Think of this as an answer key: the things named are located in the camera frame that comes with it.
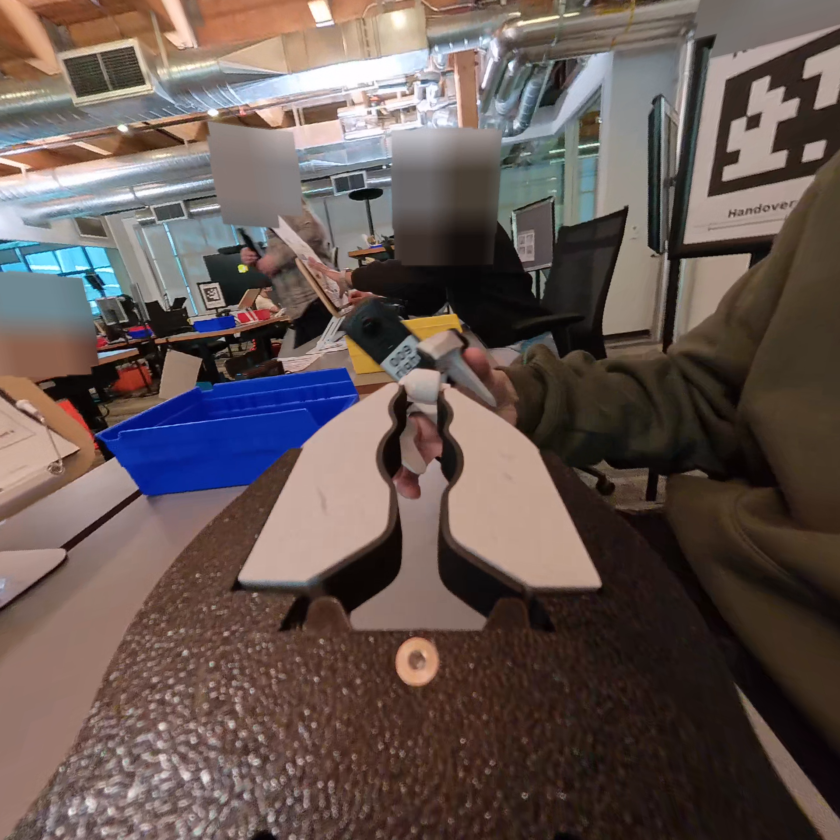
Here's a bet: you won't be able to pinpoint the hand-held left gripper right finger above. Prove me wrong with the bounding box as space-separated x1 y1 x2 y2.
436 388 603 608

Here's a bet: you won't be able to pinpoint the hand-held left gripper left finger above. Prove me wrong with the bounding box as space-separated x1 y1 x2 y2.
238 382 403 611

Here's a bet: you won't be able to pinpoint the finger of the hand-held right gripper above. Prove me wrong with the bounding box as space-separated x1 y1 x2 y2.
399 410 439 475
419 330 470 371

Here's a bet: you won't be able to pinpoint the blue divided plastic bin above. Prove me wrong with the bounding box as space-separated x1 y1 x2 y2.
95 367 361 496

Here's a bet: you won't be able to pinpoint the person's right forearm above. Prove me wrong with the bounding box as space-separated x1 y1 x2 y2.
505 151 840 480

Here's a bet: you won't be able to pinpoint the person's right hand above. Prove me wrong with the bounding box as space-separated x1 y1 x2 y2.
392 346 521 501

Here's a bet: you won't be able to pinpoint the yellow plastic bin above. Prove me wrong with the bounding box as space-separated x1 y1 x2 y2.
344 314 465 376

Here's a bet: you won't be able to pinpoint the grey display board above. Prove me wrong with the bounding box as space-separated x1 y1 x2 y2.
272 215 352 319

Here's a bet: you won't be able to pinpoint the white papers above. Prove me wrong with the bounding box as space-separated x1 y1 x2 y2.
279 331 352 371

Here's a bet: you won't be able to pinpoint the black floor lamp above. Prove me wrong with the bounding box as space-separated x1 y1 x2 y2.
348 187 386 253

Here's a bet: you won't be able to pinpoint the grey notice board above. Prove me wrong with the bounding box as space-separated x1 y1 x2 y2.
511 197 557 271

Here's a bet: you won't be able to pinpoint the wooden top desk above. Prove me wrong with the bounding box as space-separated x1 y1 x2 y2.
154 320 290 385

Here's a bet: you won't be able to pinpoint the black monitor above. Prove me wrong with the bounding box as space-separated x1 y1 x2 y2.
203 252 271 306

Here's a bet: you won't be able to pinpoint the grey card panel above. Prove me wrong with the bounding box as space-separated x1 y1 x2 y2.
159 350 203 401

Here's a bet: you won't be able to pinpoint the black framed panel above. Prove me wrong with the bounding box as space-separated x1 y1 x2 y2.
647 95 681 257

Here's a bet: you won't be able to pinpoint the white board stand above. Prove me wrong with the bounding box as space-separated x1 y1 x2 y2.
0 548 68 611

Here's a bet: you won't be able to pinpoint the instruction sheet board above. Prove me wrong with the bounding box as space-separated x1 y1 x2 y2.
0 377 96 519

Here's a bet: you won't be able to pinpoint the ceiling vent grille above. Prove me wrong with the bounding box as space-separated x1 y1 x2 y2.
58 38 157 107

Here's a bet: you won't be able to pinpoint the silver ventilation duct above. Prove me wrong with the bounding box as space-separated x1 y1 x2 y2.
0 0 697 217

